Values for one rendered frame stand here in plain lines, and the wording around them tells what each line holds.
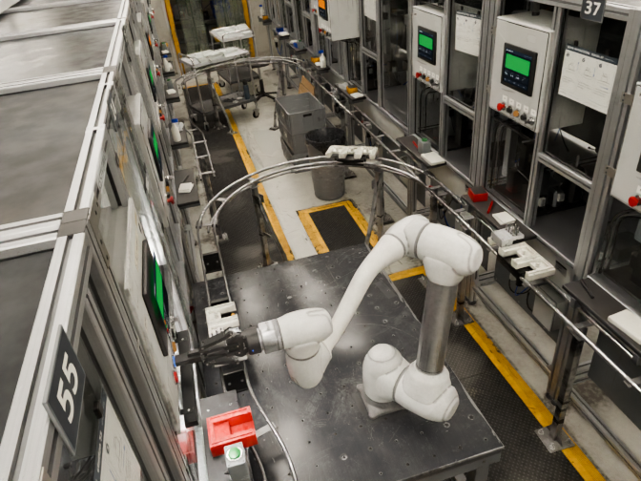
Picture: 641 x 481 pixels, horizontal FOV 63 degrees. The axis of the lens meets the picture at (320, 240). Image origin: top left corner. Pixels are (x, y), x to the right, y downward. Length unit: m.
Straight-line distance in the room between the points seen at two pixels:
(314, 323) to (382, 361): 0.64
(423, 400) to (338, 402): 0.43
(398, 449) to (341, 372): 0.45
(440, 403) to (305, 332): 0.72
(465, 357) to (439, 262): 1.74
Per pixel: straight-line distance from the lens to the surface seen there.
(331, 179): 4.96
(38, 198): 1.16
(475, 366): 3.37
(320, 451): 2.16
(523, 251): 2.81
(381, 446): 2.16
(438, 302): 1.83
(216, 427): 1.96
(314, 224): 4.70
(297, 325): 1.48
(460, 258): 1.71
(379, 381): 2.10
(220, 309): 2.53
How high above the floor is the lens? 2.45
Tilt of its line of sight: 33 degrees down
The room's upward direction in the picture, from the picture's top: 6 degrees counter-clockwise
